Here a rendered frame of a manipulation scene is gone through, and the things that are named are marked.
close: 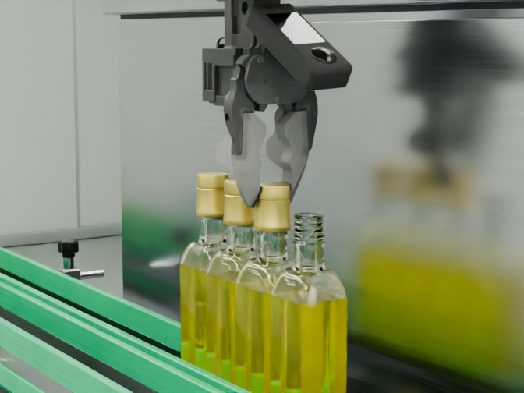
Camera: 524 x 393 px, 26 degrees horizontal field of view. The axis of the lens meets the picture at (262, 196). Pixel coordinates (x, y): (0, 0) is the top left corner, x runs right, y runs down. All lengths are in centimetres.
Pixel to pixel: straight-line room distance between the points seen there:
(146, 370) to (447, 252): 35
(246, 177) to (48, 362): 34
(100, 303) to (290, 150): 53
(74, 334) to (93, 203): 610
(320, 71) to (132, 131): 71
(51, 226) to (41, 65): 102
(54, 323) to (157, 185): 29
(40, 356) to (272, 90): 42
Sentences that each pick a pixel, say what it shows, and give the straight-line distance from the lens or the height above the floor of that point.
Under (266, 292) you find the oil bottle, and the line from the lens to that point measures 107.
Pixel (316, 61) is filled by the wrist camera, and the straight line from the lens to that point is 101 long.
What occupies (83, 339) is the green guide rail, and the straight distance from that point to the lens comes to 137.
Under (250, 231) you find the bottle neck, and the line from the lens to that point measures 113.
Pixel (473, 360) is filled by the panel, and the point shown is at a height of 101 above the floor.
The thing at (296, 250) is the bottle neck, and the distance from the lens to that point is 104.
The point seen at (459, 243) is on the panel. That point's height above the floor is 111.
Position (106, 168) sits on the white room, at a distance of 749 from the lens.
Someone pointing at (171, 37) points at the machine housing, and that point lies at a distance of 156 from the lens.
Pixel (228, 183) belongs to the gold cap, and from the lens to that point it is 113.
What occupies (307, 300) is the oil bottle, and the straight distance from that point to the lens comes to 103.
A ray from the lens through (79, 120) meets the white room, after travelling 738.
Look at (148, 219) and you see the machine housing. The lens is 165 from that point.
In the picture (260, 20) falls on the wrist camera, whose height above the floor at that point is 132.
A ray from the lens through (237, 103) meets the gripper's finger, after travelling 105.
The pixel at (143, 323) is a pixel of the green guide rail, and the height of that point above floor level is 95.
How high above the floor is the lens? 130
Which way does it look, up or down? 8 degrees down
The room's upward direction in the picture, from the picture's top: straight up
